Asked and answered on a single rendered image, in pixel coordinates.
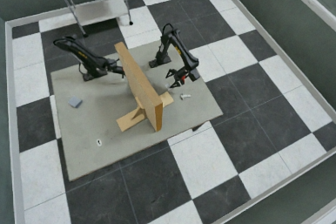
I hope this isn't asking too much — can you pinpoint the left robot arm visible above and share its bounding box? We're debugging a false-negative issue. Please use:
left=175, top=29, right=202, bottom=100
left=149, top=29, right=200, bottom=82

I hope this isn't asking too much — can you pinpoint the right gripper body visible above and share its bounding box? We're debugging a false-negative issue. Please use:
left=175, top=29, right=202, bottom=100
left=115, top=66, right=125, bottom=78

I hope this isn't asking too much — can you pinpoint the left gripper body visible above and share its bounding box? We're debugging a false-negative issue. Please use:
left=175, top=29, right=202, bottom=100
left=172, top=68, right=186, bottom=85

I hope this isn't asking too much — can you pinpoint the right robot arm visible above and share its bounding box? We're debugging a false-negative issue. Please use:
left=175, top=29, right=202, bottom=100
left=56, top=33, right=118, bottom=82

